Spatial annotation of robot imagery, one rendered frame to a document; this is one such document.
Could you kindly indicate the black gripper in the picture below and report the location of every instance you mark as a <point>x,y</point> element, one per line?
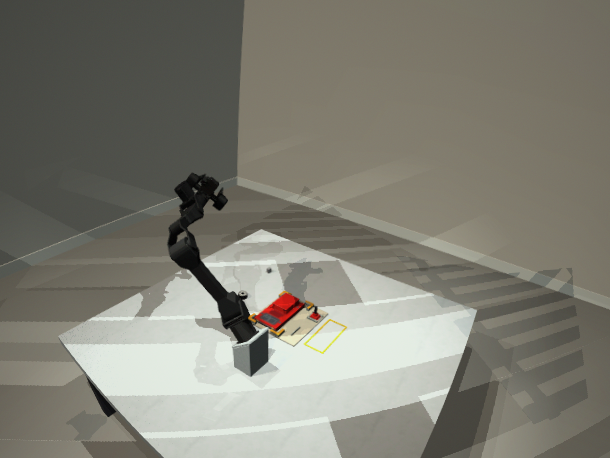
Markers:
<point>219,201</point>

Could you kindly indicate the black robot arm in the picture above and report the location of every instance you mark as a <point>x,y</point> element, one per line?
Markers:
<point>186,255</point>

